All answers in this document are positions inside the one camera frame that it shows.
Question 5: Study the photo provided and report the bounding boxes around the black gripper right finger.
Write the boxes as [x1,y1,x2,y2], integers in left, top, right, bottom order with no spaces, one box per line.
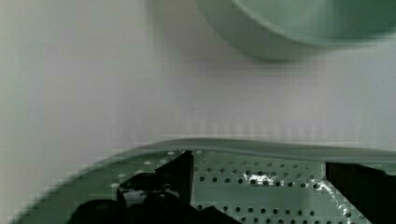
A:
[325,162,396,224]

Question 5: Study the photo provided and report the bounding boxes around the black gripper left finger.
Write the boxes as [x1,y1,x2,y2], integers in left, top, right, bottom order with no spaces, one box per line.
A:
[66,150,241,224]

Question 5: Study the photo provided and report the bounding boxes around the green oval strainer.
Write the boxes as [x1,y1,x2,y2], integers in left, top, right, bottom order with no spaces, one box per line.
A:
[12,138,395,224]

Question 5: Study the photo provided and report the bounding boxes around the green mug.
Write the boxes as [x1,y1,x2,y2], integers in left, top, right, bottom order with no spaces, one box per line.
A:
[195,0,396,61]

